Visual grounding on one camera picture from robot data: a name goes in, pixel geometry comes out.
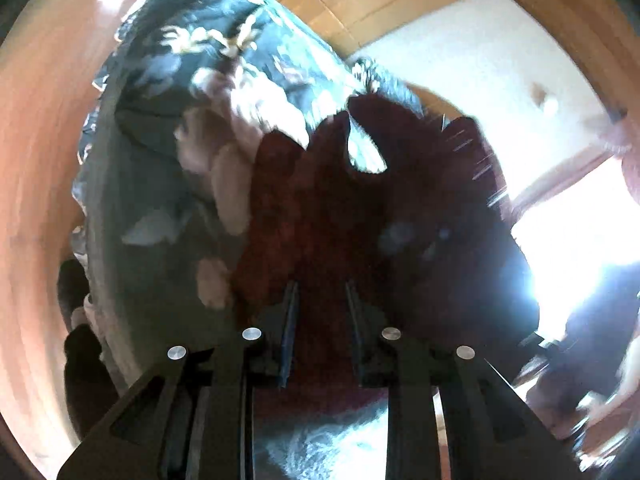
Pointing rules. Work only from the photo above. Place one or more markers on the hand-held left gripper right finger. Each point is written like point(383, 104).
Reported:
point(354, 340)

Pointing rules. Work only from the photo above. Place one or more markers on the red floral knit sweater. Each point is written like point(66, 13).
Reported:
point(325, 210)

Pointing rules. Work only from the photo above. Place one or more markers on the dark cloth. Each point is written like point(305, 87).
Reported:
point(82, 370)

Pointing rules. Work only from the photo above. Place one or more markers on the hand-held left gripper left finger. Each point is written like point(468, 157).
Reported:
point(289, 340)

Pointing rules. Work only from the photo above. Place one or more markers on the wooden wardrobe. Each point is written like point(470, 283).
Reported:
point(380, 0)

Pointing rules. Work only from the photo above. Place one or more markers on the teal floral bedsheet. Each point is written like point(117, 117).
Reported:
point(150, 185)

